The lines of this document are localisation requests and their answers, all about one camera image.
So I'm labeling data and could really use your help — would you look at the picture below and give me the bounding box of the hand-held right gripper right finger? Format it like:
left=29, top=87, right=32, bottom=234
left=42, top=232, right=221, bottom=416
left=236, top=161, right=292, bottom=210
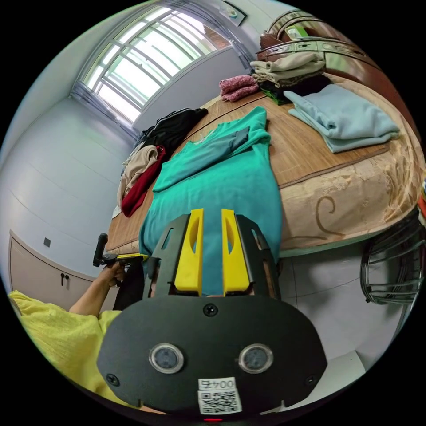
left=221, top=209, right=250, bottom=297

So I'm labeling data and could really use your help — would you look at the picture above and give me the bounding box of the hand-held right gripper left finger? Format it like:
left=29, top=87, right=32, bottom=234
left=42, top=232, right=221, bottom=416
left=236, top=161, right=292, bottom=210
left=174, top=208, right=205, bottom=297

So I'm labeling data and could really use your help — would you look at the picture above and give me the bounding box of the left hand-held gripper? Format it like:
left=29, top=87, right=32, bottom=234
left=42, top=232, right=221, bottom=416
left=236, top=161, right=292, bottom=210
left=99, top=252, right=150, bottom=288

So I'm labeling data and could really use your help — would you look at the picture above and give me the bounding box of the teal long sleeve shirt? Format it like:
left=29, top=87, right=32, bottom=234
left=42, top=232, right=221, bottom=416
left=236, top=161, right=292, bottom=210
left=139, top=106, right=284, bottom=297

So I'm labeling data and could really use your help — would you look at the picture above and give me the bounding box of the person's left forearm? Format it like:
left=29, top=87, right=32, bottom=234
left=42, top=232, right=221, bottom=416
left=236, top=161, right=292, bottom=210
left=68, top=275, right=113, bottom=317

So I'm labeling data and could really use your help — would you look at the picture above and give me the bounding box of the person's left hand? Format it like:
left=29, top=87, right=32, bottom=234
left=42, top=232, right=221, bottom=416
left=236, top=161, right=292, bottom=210
left=99, top=263, right=126, bottom=289

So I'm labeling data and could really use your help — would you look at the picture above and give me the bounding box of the beige cupboard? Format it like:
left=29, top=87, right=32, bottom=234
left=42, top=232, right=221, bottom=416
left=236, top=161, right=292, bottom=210
left=8, top=229, right=98, bottom=301

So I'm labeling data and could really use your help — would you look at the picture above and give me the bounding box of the pile of unfolded clothes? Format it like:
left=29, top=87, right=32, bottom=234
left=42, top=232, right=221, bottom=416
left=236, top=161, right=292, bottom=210
left=115, top=107, right=209, bottom=217

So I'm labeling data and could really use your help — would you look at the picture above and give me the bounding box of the person's body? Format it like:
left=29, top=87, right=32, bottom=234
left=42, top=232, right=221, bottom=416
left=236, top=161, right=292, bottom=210
left=8, top=261, right=147, bottom=409

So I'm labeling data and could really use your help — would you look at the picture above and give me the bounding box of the bed with woven mat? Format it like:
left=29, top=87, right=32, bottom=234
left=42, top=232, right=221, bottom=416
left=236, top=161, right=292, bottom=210
left=106, top=9, right=426, bottom=260

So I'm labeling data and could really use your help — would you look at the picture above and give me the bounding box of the pink knitted sweater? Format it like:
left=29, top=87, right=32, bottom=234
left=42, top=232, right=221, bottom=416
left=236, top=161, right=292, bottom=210
left=219, top=74, right=260, bottom=103

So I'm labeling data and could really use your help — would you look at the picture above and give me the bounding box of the light blue folded sweater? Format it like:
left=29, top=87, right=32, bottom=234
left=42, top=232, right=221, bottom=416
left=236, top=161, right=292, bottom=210
left=283, top=83, right=401, bottom=154

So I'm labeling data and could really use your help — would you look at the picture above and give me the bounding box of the pile of folded clothes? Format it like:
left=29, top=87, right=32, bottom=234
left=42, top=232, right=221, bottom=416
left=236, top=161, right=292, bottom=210
left=248, top=51, right=333, bottom=106

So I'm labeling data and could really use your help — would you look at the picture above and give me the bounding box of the metal wire chair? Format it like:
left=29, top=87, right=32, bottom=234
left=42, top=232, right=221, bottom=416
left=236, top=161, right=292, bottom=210
left=360, top=209, right=424, bottom=304

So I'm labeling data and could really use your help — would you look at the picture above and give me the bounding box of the window with white frame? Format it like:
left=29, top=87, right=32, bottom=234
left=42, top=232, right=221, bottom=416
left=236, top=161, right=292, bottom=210
left=77, top=4, right=232, bottom=124

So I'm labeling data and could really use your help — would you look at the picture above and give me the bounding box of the wall poster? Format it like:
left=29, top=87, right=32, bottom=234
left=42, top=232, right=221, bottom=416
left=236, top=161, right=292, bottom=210
left=220, top=0, right=248, bottom=27

